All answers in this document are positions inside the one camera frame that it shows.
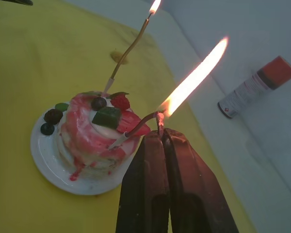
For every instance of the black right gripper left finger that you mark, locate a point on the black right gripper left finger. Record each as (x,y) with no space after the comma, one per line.
(141,184)

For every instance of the wooden match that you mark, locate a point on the wooden match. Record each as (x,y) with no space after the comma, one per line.
(160,121)

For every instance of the white round plate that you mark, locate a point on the white round plate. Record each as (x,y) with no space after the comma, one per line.
(48,155)

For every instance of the spray can with orange cap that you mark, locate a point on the spray can with orange cap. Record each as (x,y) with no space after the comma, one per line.
(254,87)

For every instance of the gold spiral candle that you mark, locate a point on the gold spiral candle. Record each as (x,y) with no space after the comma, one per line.
(126,57)

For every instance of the blackberry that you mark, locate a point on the blackberry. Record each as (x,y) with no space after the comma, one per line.
(53,115)

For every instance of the blueberry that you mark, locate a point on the blueberry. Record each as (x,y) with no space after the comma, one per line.
(47,128)

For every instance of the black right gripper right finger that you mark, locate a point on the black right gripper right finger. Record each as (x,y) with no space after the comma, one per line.
(196,184)

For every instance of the yellow table mat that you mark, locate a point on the yellow table mat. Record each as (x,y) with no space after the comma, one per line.
(51,60)

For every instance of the dark object at edge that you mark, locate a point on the dark object at edge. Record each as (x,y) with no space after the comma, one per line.
(21,2)

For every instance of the pink and white cake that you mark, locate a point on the pink and white cake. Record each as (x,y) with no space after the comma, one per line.
(97,136)

